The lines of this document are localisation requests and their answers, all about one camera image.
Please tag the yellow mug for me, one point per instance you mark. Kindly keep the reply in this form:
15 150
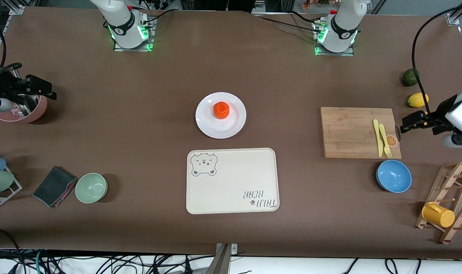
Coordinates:
438 215

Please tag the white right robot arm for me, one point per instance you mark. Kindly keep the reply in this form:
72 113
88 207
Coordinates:
120 23

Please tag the pale green bowl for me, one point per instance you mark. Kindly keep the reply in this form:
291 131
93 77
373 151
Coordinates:
91 188

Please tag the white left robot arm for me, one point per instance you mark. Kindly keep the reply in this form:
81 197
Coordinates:
343 23

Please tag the yellow plastic knife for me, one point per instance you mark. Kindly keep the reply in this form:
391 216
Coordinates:
378 137

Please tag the cream tray with bear print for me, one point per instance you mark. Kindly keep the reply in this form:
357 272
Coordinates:
232 180

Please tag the blue bowl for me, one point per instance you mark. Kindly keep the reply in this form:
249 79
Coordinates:
394 176

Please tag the wooden peg rack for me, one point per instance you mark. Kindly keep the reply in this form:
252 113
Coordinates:
453 228

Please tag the orange fruit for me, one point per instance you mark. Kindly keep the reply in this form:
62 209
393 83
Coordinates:
221 110

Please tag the metal scoop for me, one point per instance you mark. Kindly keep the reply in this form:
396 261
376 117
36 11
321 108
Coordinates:
25 108

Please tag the green avocado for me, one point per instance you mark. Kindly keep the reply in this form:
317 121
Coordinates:
410 77

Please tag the pink bowl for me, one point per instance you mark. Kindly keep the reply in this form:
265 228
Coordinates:
36 114

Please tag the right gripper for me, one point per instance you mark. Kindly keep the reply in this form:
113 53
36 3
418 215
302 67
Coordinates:
1 86

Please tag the yellow plastic fork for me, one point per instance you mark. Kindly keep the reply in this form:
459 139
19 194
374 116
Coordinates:
384 139

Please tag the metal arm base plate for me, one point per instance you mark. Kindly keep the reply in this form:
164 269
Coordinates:
333 54
133 50

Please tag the dark grey folded cloth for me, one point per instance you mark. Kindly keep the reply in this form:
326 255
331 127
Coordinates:
52 185

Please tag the wooden cutting board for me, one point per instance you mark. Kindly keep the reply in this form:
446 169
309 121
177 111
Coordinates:
345 133

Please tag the aluminium frame profile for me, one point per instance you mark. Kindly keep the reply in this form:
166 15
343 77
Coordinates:
16 7
459 13

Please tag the white round plate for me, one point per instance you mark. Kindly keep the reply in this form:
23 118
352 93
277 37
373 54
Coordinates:
230 127

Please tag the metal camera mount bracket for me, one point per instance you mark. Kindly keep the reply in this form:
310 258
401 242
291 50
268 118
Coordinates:
225 258

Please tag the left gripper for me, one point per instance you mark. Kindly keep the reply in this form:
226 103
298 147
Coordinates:
438 114

